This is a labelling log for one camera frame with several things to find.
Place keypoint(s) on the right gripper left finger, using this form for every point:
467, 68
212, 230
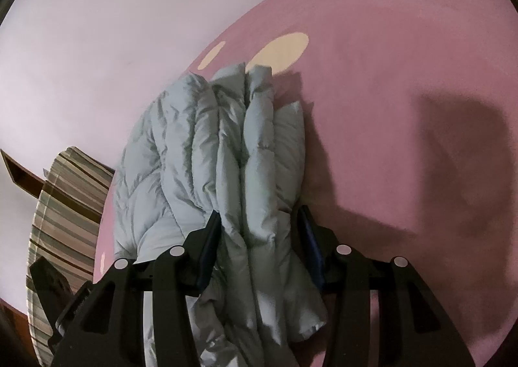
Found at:
106, 328

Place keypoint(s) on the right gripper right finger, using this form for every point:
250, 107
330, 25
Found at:
384, 313

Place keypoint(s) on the light blue quilted jacket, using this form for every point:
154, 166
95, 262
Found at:
220, 145

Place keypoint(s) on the striped fabric headboard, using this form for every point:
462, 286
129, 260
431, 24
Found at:
65, 225

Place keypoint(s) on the brown wooden door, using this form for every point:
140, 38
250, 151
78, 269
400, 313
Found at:
22, 177

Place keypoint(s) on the pink polka dot bedspread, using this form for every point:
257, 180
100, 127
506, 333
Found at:
410, 111

